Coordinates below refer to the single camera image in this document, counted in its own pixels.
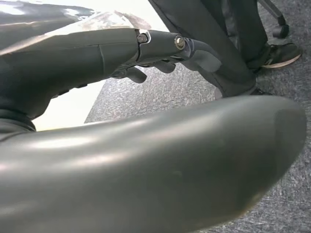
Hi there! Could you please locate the person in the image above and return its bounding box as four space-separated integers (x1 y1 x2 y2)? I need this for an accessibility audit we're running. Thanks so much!
148 0 303 99

